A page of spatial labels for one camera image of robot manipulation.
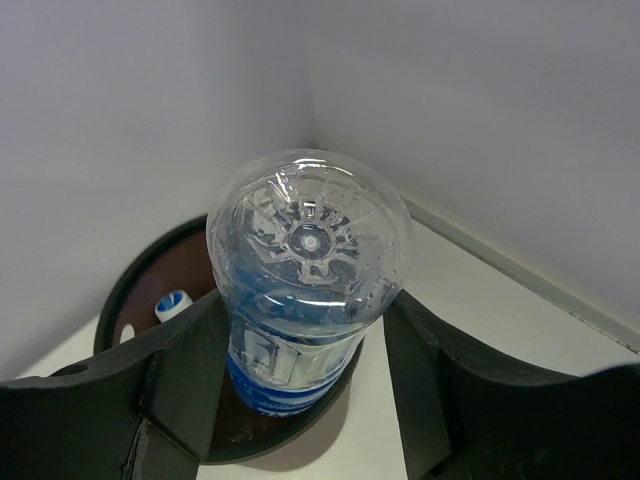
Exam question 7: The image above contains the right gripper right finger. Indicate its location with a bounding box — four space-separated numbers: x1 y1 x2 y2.
383 292 639 479

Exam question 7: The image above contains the clear bottle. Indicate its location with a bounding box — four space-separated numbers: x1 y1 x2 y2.
154 290 193 323

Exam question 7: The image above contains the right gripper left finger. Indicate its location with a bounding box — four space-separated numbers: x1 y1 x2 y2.
1 291 229 479

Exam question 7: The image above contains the brown round waste bin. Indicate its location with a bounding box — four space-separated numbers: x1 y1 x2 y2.
93 217 357 465

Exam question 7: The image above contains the blue label bottle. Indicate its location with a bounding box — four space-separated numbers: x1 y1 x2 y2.
206 149 413 417

